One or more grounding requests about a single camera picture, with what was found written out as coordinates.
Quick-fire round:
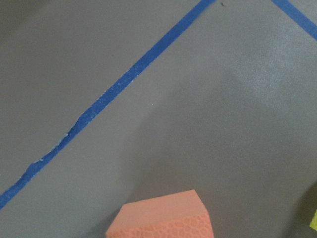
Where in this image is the orange foam block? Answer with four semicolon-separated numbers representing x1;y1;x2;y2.
105;189;214;238

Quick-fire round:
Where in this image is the yellow foam block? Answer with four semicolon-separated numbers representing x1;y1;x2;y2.
309;210;317;231

